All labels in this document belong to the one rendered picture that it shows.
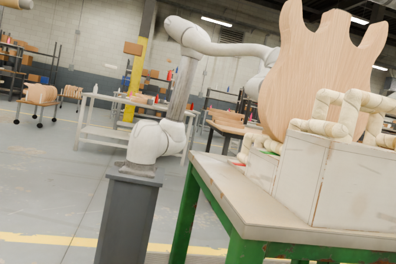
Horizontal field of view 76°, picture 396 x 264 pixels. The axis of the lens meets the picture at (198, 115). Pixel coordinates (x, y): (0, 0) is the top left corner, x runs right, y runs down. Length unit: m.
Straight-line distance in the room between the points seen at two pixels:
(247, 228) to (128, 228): 0.98
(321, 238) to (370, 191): 0.15
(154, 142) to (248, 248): 0.89
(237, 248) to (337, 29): 0.62
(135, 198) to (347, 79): 1.03
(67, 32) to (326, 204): 11.98
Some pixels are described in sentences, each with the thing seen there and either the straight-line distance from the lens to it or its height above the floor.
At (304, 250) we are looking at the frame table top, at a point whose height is 0.88.
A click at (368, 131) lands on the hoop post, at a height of 1.14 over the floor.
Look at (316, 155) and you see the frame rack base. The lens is 0.57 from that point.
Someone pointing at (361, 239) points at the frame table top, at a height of 0.92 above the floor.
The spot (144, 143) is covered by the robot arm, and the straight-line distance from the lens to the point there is 1.31.
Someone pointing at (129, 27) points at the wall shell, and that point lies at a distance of 11.93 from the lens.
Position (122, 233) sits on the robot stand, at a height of 0.42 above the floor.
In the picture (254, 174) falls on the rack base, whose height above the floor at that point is 0.95.
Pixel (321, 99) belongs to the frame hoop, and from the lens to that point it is 0.65.
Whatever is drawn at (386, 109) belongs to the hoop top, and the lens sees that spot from 0.65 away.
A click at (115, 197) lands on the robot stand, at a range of 1.36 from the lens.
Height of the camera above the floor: 1.12
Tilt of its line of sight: 3 degrees down
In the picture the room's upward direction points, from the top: 12 degrees clockwise
